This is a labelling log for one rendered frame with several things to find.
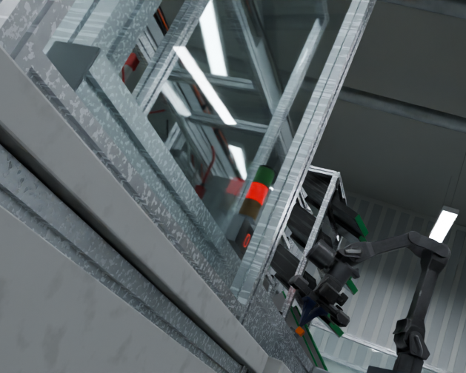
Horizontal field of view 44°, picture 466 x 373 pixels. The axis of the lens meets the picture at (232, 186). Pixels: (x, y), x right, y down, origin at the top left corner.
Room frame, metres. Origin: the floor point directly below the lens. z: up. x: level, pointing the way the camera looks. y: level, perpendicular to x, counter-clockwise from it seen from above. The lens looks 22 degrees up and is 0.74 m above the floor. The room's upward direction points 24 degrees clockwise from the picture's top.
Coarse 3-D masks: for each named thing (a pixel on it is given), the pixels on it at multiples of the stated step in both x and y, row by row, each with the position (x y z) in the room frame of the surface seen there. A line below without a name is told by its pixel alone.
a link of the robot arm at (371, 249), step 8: (408, 232) 1.51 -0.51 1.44; (416, 232) 1.50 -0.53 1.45; (384, 240) 1.51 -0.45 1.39; (392, 240) 1.51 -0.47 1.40; (400, 240) 1.51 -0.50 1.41; (408, 240) 1.51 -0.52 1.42; (416, 240) 1.50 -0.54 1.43; (424, 240) 1.50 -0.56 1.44; (432, 240) 1.49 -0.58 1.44; (368, 248) 1.49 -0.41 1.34; (376, 248) 1.51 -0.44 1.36; (384, 248) 1.51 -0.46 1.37; (392, 248) 1.51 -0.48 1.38; (400, 248) 1.53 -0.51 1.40; (408, 248) 1.55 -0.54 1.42; (416, 248) 1.56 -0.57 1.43; (424, 248) 1.57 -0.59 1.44; (432, 248) 1.49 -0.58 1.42; (440, 248) 1.49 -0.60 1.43; (368, 256) 1.49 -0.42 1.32; (440, 256) 1.49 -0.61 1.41; (352, 264) 1.53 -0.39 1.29
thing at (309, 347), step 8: (280, 296) 1.82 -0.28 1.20; (280, 304) 1.81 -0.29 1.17; (296, 312) 1.91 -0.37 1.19; (288, 320) 1.79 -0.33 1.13; (296, 320) 1.77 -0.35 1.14; (296, 328) 1.77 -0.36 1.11; (304, 328) 1.89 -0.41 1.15; (304, 336) 1.88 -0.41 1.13; (304, 344) 1.74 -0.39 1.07; (312, 344) 1.86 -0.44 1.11; (312, 352) 1.85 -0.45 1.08; (312, 360) 1.72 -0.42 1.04; (320, 360) 1.83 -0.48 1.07; (320, 368) 1.83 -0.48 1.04
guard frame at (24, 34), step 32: (0, 0) 0.28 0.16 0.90; (32, 0) 0.28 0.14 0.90; (64, 0) 0.29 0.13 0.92; (0, 32) 0.27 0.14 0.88; (32, 32) 0.29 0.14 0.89; (352, 32) 0.73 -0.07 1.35; (32, 64) 0.30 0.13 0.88; (64, 96) 0.33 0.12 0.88; (96, 128) 0.37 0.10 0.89; (320, 128) 0.74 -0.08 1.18; (128, 192) 0.43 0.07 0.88; (288, 192) 0.72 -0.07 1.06; (160, 224) 0.49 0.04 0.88; (192, 256) 0.55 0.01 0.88; (256, 256) 0.73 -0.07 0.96; (224, 288) 0.65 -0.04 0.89; (256, 288) 0.74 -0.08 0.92
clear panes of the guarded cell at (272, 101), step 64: (128, 0) 0.35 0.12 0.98; (192, 0) 0.40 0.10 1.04; (256, 0) 0.48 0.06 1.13; (320, 0) 0.61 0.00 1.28; (64, 64) 0.33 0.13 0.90; (128, 64) 0.38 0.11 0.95; (192, 64) 0.44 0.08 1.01; (256, 64) 0.54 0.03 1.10; (320, 64) 0.68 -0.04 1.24; (128, 128) 0.41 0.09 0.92; (192, 128) 0.48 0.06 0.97; (256, 128) 0.59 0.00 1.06; (192, 192) 0.53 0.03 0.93; (256, 192) 0.66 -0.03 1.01
